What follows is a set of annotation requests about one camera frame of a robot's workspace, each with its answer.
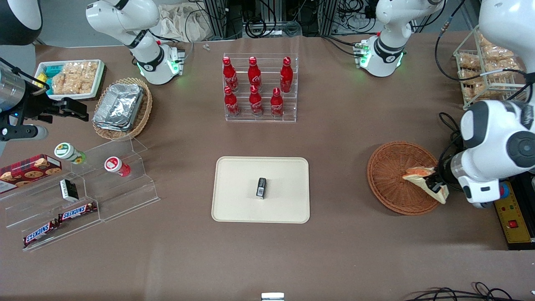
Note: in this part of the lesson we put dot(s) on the triangular sandwich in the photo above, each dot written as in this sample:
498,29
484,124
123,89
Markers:
416,175

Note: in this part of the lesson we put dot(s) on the green lidded cup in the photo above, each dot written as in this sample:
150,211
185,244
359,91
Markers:
67,151

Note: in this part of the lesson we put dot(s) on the beige cloth bag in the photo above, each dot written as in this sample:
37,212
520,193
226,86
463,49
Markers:
179,23

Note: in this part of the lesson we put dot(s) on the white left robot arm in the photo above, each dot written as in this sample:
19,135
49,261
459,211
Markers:
497,125

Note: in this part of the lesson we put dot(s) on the red cookie box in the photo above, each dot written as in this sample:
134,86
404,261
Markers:
29,171

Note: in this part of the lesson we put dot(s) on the clear acrylic step shelf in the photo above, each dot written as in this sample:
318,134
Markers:
125,196

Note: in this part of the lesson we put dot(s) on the teal snack packet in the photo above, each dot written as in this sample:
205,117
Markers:
53,70

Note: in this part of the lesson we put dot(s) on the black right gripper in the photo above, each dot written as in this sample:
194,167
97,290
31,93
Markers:
38,108

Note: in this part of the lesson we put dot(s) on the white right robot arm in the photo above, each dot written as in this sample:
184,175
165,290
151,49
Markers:
146,58

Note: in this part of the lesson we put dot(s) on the yellow emergency stop box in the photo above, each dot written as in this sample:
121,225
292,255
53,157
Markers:
514,217

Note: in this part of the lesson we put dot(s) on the red lidded cup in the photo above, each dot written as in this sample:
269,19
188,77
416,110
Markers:
116,165

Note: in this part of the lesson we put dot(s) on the stack of foil trays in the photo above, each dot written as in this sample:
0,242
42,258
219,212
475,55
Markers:
119,106

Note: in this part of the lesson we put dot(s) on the Snickers bar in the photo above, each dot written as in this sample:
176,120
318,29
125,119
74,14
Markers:
77,212
39,234

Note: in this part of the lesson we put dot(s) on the silver object at edge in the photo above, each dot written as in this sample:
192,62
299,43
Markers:
272,297

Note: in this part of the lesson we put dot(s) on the red cola bottle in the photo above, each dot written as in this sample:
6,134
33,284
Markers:
254,74
286,75
230,75
231,104
256,102
276,104

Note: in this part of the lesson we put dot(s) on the oval tan wicker basket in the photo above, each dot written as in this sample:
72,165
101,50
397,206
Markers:
144,110

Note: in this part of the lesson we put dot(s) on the bagged fried snack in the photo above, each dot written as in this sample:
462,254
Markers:
499,54
469,62
485,41
472,77

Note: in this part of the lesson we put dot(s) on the clear acrylic bottle rack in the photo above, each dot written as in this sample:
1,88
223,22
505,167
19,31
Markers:
288,108

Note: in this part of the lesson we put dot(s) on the white rectangular snack tray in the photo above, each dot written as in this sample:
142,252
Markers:
99,77

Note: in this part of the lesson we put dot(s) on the round brown wicker basket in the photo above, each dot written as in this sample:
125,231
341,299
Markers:
388,184

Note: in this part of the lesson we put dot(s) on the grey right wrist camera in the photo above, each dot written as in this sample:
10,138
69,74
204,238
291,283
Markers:
31,133

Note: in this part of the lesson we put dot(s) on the bag of rice crackers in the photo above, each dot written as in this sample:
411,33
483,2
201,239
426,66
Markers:
75,77

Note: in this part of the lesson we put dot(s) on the beige plastic tray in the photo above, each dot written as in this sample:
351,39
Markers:
234,192

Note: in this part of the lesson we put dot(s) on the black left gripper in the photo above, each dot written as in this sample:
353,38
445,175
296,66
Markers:
441,174

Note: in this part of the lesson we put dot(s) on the yellow snack packet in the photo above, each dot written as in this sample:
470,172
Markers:
41,79

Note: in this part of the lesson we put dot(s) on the small black white box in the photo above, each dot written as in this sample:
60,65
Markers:
69,190

